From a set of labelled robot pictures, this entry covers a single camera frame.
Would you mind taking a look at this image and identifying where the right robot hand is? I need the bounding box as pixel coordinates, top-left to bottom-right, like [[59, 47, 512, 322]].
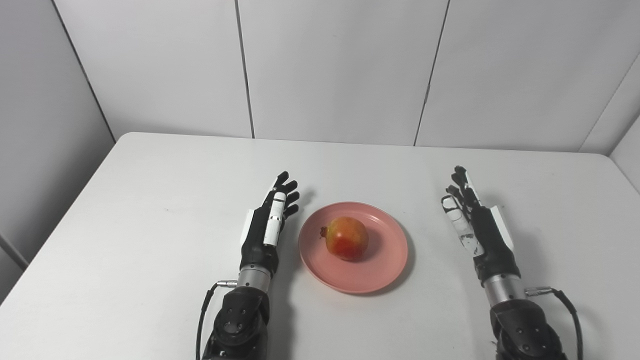
[[441, 165, 522, 287]]

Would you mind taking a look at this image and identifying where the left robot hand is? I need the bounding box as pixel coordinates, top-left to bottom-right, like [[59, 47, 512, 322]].
[[239, 171, 301, 277]]

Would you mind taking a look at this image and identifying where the red pomegranate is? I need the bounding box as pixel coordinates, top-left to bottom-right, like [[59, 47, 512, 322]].
[[320, 216, 370, 262]]

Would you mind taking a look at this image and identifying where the pink round plate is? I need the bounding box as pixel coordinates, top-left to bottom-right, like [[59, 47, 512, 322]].
[[298, 201, 409, 295]]

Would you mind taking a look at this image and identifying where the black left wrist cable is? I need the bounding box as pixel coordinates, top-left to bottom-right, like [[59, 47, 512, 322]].
[[195, 280, 238, 360]]

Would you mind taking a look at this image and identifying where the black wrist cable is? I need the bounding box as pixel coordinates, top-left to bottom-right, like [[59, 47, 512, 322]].
[[195, 280, 238, 360], [525, 286, 584, 360]]

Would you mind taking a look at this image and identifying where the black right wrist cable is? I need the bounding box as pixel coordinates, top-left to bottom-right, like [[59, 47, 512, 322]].
[[525, 286, 584, 360]]

